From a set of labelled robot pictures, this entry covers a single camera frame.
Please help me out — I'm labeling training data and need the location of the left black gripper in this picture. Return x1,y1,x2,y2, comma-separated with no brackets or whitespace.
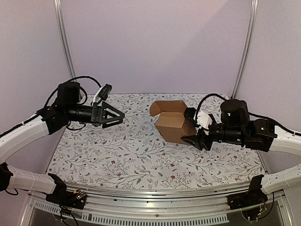
65,100,125,129

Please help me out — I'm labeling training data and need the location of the brown cardboard box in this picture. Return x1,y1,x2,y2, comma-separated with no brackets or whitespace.
150,100,197,145

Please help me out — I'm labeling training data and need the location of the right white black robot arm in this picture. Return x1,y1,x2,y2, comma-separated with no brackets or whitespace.
181,99,301,156

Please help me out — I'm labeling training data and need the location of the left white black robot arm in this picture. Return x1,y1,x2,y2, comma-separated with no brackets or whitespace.
0,80,125,204

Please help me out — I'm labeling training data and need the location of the floral patterned table mat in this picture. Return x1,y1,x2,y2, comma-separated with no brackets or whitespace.
47,94,265,190

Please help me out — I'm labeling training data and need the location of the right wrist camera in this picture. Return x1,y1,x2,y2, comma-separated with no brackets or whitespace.
183,107,213,136

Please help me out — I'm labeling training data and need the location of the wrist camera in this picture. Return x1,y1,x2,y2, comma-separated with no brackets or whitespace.
92,84,112,104
183,107,213,136

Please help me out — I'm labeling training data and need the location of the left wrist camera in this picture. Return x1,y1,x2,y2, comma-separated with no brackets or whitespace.
92,84,112,104

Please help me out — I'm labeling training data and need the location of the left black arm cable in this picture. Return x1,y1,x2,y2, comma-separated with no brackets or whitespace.
43,75,103,111

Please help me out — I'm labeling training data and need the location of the aluminium front rail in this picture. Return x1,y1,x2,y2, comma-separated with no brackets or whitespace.
20,182,292,226

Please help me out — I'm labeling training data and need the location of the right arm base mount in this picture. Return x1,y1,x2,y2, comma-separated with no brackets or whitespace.
227,190,268,221

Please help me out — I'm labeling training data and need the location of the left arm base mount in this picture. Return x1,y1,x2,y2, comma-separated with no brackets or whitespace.
46,189,87,210

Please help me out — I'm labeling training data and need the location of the left aluminium frame post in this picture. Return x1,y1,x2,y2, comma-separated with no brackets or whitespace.
53,0,76,78

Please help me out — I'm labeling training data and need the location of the aluminium frame post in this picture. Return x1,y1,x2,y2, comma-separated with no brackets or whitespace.
53,0,76,78
231,0,259,99

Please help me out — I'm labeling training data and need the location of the right aluminium frame post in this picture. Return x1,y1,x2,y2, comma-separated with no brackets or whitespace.
231,0,259,99

